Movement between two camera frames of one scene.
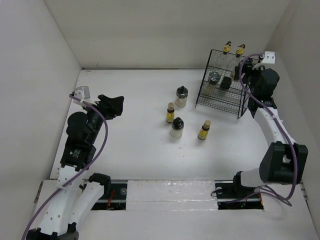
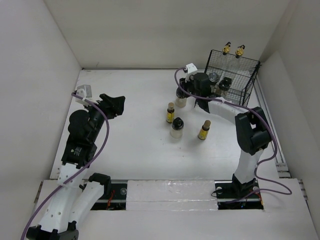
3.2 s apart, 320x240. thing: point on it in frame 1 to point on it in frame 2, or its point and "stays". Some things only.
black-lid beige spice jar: x=181 y=94 stays
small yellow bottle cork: x=203 y=133 stays
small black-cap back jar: x=236 y=75 to x=225 y=84
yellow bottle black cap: x=170 y=112 stays
